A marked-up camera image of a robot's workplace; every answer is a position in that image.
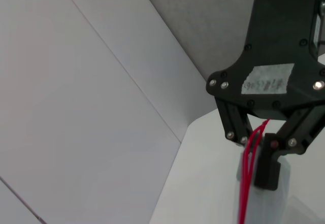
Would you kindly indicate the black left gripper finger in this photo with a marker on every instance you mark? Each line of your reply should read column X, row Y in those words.
column 269, row 168
column 233, row 122

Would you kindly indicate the clear red-zip document bag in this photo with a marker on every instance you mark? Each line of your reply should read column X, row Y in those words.
column 284, row 180

